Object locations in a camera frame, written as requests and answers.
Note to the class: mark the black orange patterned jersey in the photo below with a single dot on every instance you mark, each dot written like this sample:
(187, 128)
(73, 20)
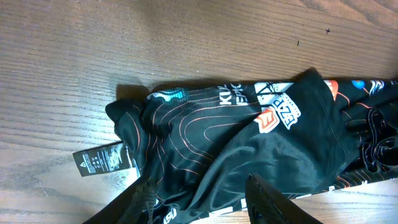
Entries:
(199, 145)

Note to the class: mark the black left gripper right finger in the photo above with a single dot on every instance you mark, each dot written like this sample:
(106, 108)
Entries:
(266, 205)

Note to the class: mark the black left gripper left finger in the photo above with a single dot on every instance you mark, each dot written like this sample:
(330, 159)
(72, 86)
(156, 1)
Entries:
(135, 205)

